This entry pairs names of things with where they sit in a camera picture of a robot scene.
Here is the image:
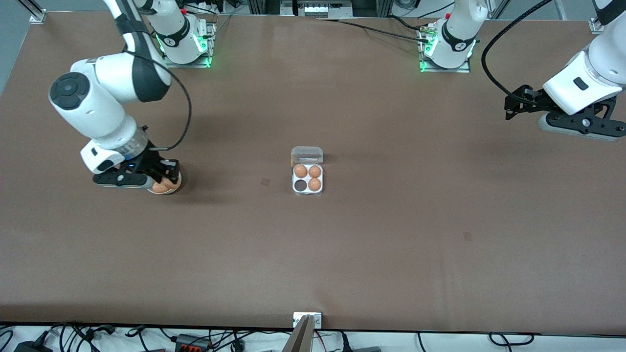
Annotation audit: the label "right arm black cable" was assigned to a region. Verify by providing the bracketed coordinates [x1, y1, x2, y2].
[122, 48, 193, 151]

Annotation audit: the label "black looped cable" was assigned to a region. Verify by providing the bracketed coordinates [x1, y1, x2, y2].
[489, 332, 535, 346]

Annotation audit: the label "black cable with connector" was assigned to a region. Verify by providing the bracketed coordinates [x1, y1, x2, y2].
[49, 322, 117, 343]

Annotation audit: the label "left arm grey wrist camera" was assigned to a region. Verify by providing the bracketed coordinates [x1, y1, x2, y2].
[537, 110, 626, 143]

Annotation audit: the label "grey camera pole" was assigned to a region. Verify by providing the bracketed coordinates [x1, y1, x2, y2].
[281, 315, 314, 352]

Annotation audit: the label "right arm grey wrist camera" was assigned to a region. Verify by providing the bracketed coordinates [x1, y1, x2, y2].
[92, 170, 150, 190]

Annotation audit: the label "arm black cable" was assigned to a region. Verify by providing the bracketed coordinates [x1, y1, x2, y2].
[122, 48, 193, 151]
[481, 0, 556, 101]

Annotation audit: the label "short black table cable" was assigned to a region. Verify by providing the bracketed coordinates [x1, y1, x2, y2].
[388, 15, 431, 33]

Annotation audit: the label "clear plastic egg carton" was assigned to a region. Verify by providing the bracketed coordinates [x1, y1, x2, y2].
[291, 146, 324, 197]

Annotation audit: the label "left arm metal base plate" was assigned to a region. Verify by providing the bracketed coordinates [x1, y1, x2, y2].
[419, 22, 471, 74]

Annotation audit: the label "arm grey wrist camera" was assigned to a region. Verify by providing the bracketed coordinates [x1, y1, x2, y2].
[92, 170, 150, 190]
[537, 110, 626, 143]

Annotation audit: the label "long black table cable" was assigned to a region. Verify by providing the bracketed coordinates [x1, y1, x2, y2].
[315, 18, 433, 44]

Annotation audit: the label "black box orange connectors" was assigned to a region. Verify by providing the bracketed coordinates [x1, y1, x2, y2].
[174, 333, 214, 352]

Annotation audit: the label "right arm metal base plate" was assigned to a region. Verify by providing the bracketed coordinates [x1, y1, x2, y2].
[161, 22, 212, 68]

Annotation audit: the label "black power adapter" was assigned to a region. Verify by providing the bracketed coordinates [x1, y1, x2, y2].
[14, 339, 53, 352]

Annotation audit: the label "white power strip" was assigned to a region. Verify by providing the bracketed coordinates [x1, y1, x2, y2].
[297, 0, 354, 18]

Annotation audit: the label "white bowl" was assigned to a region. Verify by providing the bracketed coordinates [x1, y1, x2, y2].
[147, 166, 183, 196]

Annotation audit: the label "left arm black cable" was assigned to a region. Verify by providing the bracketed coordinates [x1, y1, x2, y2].
[481, 0, 556, 101]

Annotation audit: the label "silver camera mount bracket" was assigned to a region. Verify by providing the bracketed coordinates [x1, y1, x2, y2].
[293, 311, 323, 329]

